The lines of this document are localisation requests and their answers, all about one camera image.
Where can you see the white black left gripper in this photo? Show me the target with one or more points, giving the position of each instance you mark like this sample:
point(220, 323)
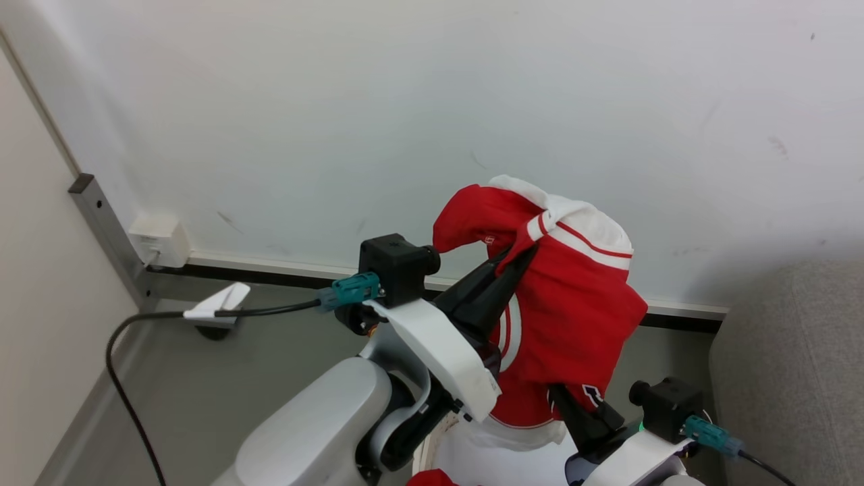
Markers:
point(439, 351)

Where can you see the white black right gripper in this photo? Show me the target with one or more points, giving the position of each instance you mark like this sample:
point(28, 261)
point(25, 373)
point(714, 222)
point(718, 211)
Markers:
point(628, 459)

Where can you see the red white striped jersey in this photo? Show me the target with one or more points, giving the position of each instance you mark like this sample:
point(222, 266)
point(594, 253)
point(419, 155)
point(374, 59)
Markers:
point(574, 310)

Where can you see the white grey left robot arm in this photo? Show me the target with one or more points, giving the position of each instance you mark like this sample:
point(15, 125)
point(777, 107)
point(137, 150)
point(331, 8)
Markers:
point(317, 425)

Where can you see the white cloth in basket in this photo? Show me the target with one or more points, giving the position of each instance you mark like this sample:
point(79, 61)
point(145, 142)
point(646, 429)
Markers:
point(513, 466)

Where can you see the white black baseboard strip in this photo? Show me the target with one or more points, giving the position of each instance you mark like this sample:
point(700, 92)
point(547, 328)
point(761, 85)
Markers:
point(675, 312)

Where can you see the small red cloth piece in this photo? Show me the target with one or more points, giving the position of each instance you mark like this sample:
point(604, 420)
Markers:
point(432, 478)

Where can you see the grey fabric sofa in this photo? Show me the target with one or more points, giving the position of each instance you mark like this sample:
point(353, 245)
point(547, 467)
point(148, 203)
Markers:
point(790, 378)

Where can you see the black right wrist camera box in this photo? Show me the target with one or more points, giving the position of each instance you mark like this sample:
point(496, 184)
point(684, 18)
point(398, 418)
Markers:
point(665, 405)

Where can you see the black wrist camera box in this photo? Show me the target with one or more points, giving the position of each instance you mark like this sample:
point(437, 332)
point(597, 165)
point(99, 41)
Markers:
point(665, 405)
point(395, 266)

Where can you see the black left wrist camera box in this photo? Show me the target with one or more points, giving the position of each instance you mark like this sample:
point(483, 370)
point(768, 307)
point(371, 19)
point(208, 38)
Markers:
point(395, 266)

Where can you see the black round frame foot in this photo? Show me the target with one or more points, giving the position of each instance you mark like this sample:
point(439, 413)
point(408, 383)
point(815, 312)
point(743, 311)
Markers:
point(212, 333)

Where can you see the white wall socket box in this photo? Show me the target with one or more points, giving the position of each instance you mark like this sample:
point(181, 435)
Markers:
point(160, 239)

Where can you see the grey metal frame post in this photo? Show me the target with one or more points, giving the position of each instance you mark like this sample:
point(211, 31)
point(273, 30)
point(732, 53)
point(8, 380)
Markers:
point(108, 229)

